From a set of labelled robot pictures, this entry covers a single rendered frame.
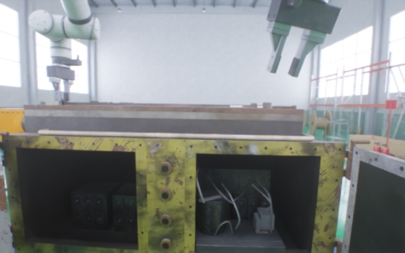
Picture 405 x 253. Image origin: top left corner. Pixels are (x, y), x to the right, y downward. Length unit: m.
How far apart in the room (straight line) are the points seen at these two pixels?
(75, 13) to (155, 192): 0.75
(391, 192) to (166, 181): 0.77
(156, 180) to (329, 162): 0.72
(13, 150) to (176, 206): 0.76
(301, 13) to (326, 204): 0.78
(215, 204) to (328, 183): 0.49
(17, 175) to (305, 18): 1.21
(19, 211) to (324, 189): 1.36
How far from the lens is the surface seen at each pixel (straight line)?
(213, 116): 0.89
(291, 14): 0.48
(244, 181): 1.19
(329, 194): 1.02
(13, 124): 4.93
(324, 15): 0.51
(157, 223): 0.98
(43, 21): 1.02
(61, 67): 1.11
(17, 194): 1.25
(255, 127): 0.91
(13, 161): 1.21
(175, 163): 0.85
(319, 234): 1.09
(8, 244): 0.63
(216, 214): 1.02
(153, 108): 0.92
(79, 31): 0.99
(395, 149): 7.29
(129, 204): 1.22
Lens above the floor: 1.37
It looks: 6 degrees down
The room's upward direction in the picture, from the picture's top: 1 degrees clockwise
